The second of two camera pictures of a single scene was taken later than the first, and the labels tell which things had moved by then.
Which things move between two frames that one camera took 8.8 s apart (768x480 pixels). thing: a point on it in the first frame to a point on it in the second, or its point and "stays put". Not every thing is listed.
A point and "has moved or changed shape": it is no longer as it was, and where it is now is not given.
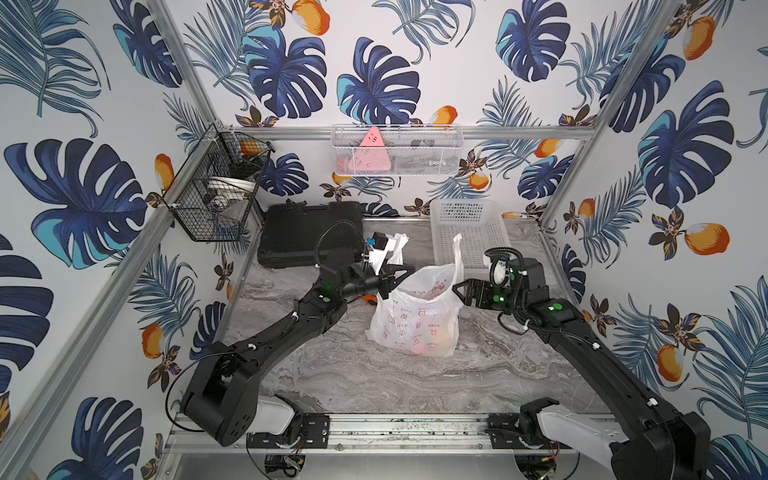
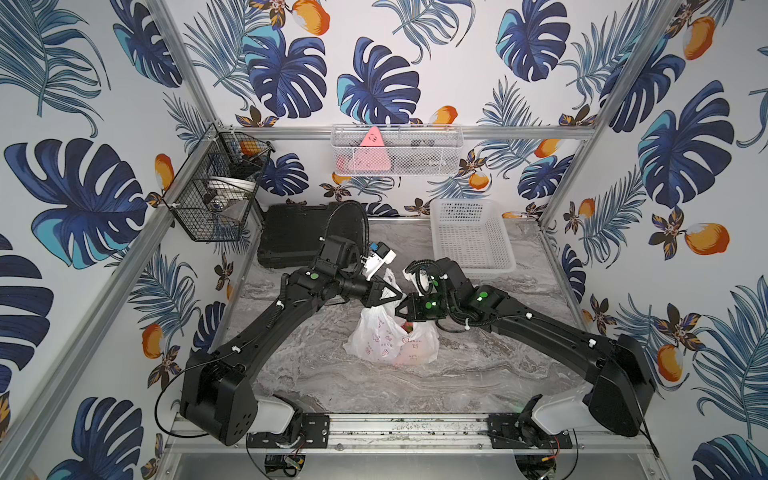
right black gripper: (480, 285) to (412, 313)
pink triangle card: (371, 155) stays put
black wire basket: (212, 196) stays put
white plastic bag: (419, 313) has moved or changed shape
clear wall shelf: (409, 149) stays put
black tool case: (300, 234) stays put
